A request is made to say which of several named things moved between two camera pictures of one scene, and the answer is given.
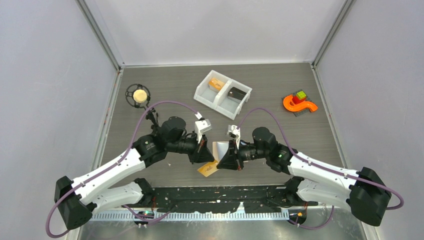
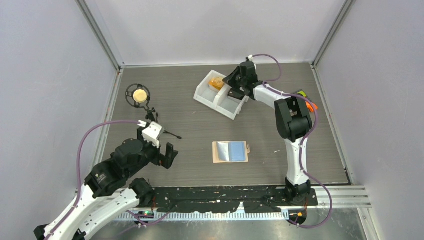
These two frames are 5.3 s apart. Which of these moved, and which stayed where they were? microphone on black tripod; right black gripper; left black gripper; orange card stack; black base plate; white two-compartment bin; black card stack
Moved: left black gripper; right black gripper
Stayed: microphone on black tripod; orange card stack; white two-compartment bin; black base plate; black card stack
